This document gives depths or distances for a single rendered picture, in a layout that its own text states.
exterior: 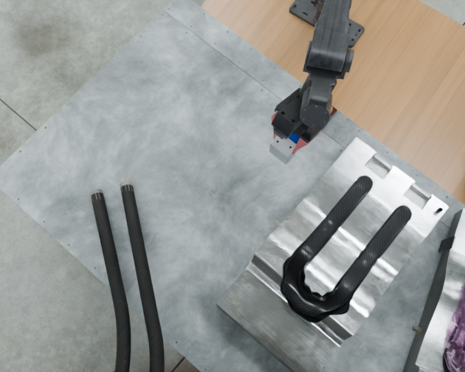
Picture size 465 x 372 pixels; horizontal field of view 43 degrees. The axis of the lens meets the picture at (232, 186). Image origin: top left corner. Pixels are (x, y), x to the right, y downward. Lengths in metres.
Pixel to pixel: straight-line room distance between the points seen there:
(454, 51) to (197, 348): 1.00
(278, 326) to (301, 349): 0.07
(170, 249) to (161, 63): 0.49
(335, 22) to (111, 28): 1.59
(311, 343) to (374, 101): 0.63
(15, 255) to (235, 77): 1.18
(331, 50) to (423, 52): 0.56
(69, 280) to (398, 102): 1.34
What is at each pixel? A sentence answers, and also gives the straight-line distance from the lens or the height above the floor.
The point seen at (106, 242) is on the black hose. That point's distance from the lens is 1.36.
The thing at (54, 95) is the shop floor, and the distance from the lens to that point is 2.51.
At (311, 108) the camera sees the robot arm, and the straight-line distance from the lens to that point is 1.10.
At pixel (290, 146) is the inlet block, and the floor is 0.96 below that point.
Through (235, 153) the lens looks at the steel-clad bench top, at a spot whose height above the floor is 0.80.
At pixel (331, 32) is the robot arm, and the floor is 1.21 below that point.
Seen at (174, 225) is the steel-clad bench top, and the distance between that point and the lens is 1.40.
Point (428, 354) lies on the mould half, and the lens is 1.35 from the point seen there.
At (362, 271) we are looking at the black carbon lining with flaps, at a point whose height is 0.90.
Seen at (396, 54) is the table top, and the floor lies 0.80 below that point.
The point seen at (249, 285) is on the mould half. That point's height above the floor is 0.86.
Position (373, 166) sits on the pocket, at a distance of 1.41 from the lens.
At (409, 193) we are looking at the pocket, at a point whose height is 0.86.
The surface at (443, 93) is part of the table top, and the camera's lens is 1.61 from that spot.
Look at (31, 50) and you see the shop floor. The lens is 2.63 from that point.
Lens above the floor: 2.15
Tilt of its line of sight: 72 degrees down
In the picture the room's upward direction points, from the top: 1 degrees clockwise
